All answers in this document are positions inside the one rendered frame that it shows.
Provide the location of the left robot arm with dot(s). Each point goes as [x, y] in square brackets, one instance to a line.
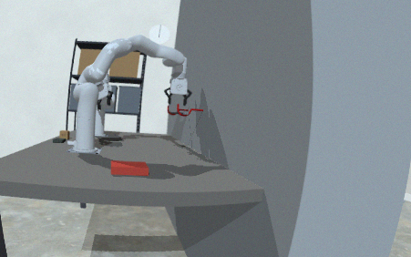
[100, 114]

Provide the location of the small brown cardboard box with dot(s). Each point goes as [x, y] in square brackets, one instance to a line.
[64, 134]

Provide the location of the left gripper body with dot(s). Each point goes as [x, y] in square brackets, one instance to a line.
[103, 91]

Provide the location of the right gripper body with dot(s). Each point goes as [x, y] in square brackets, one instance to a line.
[178, 86]

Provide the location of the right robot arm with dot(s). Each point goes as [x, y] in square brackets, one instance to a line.
[86, 94]

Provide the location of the red rectangular block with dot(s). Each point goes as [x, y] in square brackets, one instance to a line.
[129, 168]

